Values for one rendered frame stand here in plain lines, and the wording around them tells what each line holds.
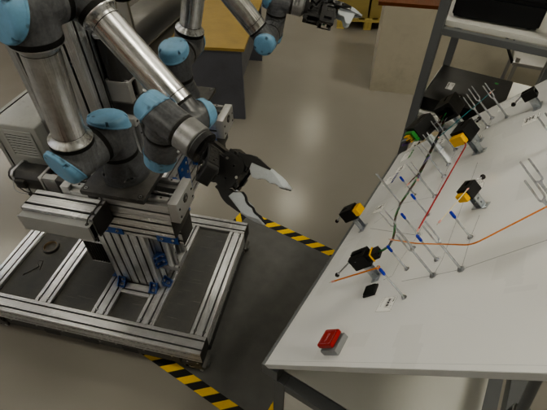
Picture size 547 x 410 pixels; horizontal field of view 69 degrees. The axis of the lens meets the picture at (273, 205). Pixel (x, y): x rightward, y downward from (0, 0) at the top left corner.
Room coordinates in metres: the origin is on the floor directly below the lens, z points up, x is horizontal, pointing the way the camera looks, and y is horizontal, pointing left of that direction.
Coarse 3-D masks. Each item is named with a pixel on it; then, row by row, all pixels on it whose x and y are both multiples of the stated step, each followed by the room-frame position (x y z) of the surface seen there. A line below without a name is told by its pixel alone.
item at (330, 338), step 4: (328, 332) 0.47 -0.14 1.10; (332, 332) 0.47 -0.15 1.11; (336, 332) 0.46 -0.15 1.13; (340, 332) 0.46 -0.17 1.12; (324, 336) 0.47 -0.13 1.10; (328, 336) 0.46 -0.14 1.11; (332, 336) 0.45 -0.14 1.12; (336, 336) 0.45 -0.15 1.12; (320, 340) 0.46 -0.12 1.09; (324, 340) 0.45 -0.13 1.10; (328, 340) 0.45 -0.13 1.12; (332, 340) 0.44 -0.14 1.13; (336, 340) 0.44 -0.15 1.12; (320, 344) 0.44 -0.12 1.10; (324, 344) 0.44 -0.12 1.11; (328, 344) 0.43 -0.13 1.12; (332, 344) 0.43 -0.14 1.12
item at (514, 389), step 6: (510, 384) 0.39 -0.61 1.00; (516, 384) 0.39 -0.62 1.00; (522, 384) 0.39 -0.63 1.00; (510, 390) 0.37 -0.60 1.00; (516, 390) 0.37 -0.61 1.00; (522, 390) 0.37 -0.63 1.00; (504, 396) 0.36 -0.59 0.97; (510, 396) 0.36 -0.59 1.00; (516, 396) 0.36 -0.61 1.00; (504, 402) 0.35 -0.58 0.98; (510, 402) 0.34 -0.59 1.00; (516, 402) 0.33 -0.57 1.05; (504, 408) 0.33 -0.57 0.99; (510, 408) 0.32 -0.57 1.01
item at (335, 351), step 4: (340, 336) 0.46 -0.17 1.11; (344, 336) 0.46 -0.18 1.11; (340, 340) 0.45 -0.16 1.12; (344, 340) 0.45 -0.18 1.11; (336, 344) 0.44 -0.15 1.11; (340, 344) 0.44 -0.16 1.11; (324, 348) 0.44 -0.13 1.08; (328, 348) 0.43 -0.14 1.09; (332, 348) 0.43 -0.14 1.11; (336, 348) 0.42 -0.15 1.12; (340, 348) 0.43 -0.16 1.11; (324, 352) 0.43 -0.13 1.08; (328, 352) 0.43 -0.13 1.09; (332, 352) 0.42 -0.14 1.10; (336, 352) 0.42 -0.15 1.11
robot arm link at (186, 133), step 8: (192, 120) 0.68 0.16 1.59; (184, 128) 0.66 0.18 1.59; (192, 128) 0.66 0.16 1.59; (200, 128) 0.67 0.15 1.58; (176, 136) 0.65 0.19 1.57; (184, 136) 0.65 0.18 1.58; (192, 136) 0.65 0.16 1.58; (176, 144) 0.65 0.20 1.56; (184, 144) 0.64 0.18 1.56; (184, 152) 0.64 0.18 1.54
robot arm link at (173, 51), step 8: (168, 40) 1.53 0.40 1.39; (176, 40) 1.53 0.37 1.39; (184, 40) 1.53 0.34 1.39; (160, 48) 1.48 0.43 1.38; (168, 48) 1.47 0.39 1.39; (176, 48) 1.47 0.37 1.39; (184, 48) 1.48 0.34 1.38; (192, 48) 1.55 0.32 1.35; (160, 56) 1.46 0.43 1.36; (168, 56) 1.44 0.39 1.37; (176, 56) 1.44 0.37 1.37; (184, 56) 1.46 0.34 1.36; (192, 56) 1.52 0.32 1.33; (168, 64) 1.44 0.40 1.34; (176, 64) 1.44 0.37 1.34; (184, 64) 1.46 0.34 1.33; (192, 64) 1.54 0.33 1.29; (176, 72) 1.44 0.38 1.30; (184, 72) 1.45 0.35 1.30; (184, 80) 1.45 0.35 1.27
